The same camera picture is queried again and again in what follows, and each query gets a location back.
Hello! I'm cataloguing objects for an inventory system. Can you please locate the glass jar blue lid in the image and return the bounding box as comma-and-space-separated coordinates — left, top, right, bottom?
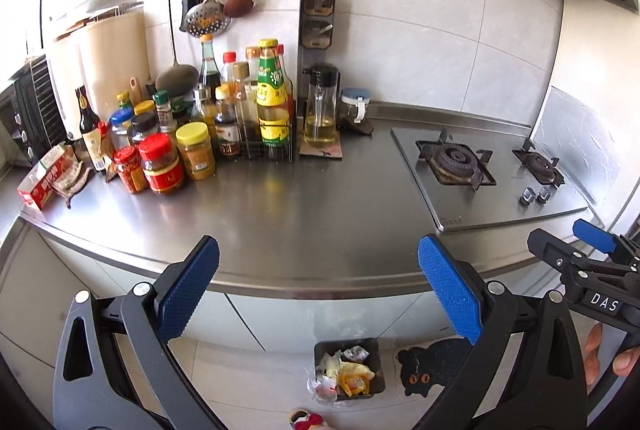
340, 88, 372, 125

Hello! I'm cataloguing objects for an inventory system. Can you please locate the brown label bottle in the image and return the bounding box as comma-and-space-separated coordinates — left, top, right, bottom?
215, 86, 241, 157

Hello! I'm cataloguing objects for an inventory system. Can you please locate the black toaster oven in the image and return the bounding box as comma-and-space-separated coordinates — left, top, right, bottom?
0, 55, 68, 167

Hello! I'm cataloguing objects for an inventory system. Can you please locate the brown coaster mat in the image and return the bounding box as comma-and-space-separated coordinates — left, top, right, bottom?
299, 137, 346, 159

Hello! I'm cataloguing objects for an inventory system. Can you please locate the small white cutting board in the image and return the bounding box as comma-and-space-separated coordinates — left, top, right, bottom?
45, 35, 86, 141

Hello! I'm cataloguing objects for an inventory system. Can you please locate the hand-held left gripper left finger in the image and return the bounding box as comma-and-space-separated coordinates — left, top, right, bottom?
52, 234, 222, 430

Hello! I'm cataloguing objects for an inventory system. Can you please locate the large red lid jar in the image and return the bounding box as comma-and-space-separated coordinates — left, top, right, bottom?
139, 133, 185, 194

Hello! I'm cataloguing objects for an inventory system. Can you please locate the large white cutting board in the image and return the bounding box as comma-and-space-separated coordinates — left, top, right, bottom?
77, 8, 151, 121

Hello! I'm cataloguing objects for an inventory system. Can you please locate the small black gas burner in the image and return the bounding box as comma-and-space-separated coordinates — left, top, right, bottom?
512, 137, 566, 186

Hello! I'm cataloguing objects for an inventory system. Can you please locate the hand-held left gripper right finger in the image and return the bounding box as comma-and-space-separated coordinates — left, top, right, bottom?
415, 234, 587, 430

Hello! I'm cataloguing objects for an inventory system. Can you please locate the black wall spice container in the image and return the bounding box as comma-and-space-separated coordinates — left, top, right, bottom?
301, 0, 337, 18
301, 19, 334, 50

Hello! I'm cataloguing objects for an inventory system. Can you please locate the large black cat mat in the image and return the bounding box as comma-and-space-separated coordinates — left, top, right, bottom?
395, 338, 475, 399

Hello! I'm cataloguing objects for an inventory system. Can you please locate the patterned pot holder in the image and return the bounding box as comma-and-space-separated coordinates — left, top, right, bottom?
51, 159, 97, 207

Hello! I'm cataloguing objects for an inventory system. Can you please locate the steel gas hob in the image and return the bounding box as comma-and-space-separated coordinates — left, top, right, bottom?
390, 125, 590, 233

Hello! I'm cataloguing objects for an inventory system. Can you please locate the yellow snack packet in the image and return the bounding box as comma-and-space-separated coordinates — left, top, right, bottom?
337, 369, 375, 399

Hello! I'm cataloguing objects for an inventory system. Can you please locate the red bow slipper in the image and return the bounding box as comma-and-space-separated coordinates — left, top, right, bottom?
288, 408, 327, 430

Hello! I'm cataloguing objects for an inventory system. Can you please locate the small red cap bottle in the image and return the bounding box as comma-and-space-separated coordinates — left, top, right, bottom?
96, 121, 115, 176

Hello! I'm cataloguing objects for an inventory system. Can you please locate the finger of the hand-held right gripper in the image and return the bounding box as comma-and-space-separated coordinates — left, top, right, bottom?
572, 219, 640, 263
527, 229, 626, 273

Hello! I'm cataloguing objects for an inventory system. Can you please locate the green cap spice bottle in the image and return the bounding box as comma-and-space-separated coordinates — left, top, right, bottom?
153, 90, 177, 133

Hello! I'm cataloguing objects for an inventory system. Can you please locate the silver foil splash panel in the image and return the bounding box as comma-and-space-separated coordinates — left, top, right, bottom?
531, 85, 622, 207

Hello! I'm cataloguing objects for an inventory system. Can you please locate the white red wrapper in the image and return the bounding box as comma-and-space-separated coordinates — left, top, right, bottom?
314, 375, 340, 404

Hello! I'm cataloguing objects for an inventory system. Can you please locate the steel cap seasoning bottle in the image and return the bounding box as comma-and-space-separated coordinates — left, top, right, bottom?
192, 85, 217, 136

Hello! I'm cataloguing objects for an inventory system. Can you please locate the small red sauce jar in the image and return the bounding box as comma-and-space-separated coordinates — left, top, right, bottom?
114, 146, 148, 194

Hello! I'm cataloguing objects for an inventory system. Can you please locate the dark soy sauce bottle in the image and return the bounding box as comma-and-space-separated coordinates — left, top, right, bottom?
75, 85, 103, 171

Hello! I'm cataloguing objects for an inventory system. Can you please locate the slim amber bottle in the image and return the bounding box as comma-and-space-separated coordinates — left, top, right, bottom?
276, 43, 296, 111

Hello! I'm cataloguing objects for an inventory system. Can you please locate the large black gas burner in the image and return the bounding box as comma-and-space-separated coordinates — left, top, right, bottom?
417, 127, 497, 190

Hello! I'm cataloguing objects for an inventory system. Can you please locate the black lid jar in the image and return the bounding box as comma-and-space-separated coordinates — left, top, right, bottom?
130, 113, 160, 146

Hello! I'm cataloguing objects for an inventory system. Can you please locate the white base cabinet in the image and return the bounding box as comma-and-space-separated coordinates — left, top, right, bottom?
0, 223, 501, 368

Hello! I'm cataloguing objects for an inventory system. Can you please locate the red white box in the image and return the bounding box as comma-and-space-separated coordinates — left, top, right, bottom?
17, 145, 76, 211

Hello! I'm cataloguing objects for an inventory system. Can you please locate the glass oil dispenser black top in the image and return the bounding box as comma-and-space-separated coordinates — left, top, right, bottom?
303, 64, 342, 148

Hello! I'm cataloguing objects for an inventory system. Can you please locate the pale yellow plastic bag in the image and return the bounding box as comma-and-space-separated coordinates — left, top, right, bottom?
320, 352, 375, 378

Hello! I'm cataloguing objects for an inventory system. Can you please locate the black wire bottle rack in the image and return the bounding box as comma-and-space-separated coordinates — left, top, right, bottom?
235, 95, 297, 162

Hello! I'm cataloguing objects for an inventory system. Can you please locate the person's right hand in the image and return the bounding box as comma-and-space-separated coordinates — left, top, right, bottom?
584, 324, 640, 386

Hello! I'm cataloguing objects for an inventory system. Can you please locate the tan cap bottle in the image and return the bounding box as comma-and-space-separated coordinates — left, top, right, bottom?
231, 62, 258, 146

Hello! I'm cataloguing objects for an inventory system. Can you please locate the green yellow oil bottle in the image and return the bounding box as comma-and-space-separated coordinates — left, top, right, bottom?
256, 39, 292, 148

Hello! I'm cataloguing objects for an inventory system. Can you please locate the grey metal trash bin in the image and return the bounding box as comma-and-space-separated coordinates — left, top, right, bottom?
313, 338, 386, 404

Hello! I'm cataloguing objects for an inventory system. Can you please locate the black spatula wooden handle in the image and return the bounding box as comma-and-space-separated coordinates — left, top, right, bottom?
156, 0, 200, 97

